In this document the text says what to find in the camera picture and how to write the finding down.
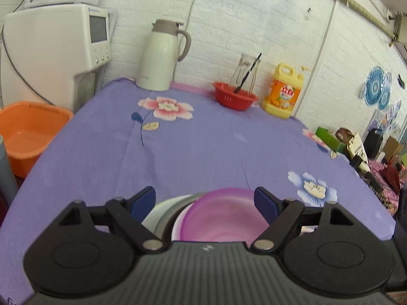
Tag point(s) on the white red-patterned bowl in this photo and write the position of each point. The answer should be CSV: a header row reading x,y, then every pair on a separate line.
x,y
176,229

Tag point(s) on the orange plastic basin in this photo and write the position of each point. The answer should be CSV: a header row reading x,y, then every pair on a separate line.
x,y
28,128

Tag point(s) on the grey cylinder post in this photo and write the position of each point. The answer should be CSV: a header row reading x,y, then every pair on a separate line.
x,y
8,184

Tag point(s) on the cream thermos jug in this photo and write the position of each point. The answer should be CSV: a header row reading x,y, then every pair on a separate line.
x,y
166,45

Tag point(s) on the green cardboard box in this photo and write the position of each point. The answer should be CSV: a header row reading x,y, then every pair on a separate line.
x,y
331,140

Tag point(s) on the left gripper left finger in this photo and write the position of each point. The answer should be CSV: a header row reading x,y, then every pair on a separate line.
x,y
127,217

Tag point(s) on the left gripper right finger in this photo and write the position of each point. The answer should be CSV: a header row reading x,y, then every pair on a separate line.
x,y
283,218

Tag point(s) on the yellow dish soap bottle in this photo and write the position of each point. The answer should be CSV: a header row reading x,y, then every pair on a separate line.
x,y
284,90

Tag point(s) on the black speaker box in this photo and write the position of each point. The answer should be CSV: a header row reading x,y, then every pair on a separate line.
x,y
373,143

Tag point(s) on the cream tote bag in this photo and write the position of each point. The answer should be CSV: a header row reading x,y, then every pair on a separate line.
x,y
355,148

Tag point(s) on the blue paper fan decoration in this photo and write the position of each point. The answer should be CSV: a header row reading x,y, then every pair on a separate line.
x,y
376,89

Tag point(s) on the clear glass jar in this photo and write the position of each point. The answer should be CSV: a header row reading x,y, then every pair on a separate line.
x,y
246,71

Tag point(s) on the purple floral tablecloth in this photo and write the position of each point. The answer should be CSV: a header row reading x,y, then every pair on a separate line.
x,y
104,152

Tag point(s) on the black stirring stick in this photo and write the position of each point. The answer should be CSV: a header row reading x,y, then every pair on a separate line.
x,y
248,73

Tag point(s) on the white floral oval plate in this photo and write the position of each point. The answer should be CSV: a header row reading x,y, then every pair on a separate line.
x,y
165,212

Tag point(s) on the stainless steel bowl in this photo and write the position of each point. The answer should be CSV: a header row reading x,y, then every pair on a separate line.
x,y
166,235

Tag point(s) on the white water dispenser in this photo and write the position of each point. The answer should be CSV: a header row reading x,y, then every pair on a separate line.
x,y
51,51

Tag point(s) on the red plastic colander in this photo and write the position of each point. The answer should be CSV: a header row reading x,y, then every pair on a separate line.
x,y
225,95

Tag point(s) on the purple plastic bowl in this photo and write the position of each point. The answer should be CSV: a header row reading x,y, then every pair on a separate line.
x,y
224,215

